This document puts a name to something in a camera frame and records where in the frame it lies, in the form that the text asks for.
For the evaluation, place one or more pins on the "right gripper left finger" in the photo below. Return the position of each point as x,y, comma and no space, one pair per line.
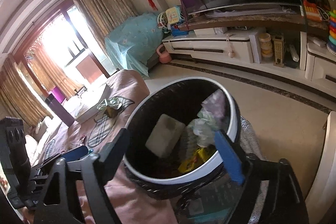
111,155

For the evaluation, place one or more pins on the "beige sofa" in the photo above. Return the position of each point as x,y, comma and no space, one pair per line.
39,136

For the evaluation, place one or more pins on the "pink tablecloth with plaid patches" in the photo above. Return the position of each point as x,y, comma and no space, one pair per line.
95,189

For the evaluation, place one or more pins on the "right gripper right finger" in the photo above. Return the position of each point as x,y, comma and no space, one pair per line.
233,157

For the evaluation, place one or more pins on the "brown patterned left curtain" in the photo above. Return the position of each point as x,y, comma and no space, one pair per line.
18,98

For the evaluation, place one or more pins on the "white rimmed trash bin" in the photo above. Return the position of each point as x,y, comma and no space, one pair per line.
162,158

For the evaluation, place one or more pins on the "silver plastic wrapper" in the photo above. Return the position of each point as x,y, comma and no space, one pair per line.
213,116

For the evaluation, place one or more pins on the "yellow toy phone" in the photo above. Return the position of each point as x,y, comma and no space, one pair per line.
174,15

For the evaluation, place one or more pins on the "pink kettlebell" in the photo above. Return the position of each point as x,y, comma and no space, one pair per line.
164,56

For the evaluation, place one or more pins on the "teal cloth covered furniture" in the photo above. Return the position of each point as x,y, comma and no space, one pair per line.
134,42

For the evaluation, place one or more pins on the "rainbow stacking ring toy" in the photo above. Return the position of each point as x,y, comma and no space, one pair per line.
331,44

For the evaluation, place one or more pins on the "white TV cabinet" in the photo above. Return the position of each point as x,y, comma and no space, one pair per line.
239,48

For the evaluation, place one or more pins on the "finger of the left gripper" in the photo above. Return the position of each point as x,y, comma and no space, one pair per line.
72,155

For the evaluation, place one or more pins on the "brown patterned right curtain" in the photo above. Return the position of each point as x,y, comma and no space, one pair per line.
103,16

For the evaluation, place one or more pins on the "green snack bag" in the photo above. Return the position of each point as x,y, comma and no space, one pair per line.
110,107

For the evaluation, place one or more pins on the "brown patterned curtain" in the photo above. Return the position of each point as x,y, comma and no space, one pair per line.
18,98
103,16

